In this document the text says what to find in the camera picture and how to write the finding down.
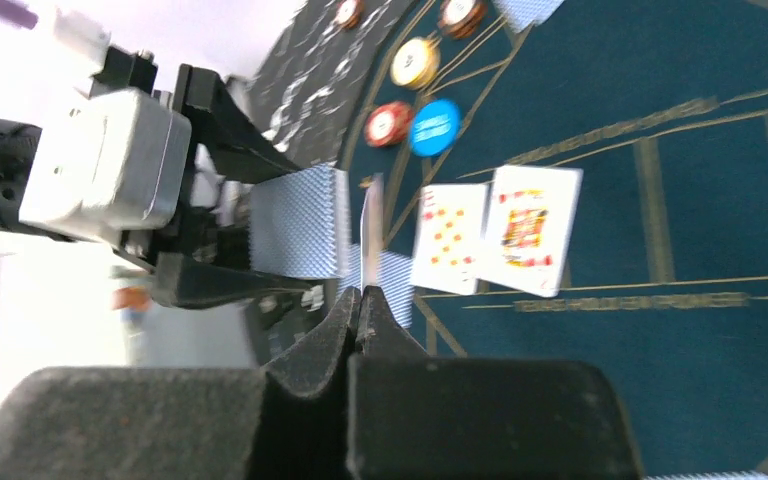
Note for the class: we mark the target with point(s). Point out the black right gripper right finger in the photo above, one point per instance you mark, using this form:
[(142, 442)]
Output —
[(413, 416)]

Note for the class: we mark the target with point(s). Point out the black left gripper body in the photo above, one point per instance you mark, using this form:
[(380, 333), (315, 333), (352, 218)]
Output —
[(113, 172)]

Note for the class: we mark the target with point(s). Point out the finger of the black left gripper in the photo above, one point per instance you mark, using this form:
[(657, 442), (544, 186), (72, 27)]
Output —
[(180, 281), (238, 150)]

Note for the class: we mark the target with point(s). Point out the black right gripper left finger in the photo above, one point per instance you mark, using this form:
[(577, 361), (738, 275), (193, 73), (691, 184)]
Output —
[(284, 420)]

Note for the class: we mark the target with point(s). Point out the blue patterned card deck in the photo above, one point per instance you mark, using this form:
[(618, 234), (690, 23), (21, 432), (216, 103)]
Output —
[(300, 224)]

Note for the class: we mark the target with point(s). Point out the red poker chip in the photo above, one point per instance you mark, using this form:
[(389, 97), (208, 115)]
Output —
[(388, 124)]

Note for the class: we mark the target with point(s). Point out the cream chip off mat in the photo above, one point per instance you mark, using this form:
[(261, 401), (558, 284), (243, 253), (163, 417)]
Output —
[(348, 13)]

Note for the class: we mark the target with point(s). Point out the face-up diamonds card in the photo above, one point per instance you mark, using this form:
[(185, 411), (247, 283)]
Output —
[(447, 240)]

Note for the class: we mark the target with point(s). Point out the cream poker chip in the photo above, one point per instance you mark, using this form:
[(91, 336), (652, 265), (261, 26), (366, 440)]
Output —
[(416, 63)]

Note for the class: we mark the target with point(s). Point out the blue small blind button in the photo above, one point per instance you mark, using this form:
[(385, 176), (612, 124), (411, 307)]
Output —
[(435, 128)]

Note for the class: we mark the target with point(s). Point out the face-up king card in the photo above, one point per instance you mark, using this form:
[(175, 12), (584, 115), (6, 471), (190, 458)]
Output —
[(528, 227)]

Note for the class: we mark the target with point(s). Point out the dark chip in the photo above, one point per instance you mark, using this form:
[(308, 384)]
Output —
[(458, 19)]

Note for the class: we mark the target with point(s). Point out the dealt card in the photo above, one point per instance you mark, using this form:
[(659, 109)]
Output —
[(394, 278)]

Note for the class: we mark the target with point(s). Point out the round blue poker mat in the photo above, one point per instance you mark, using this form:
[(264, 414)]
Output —
[(664, 107)]

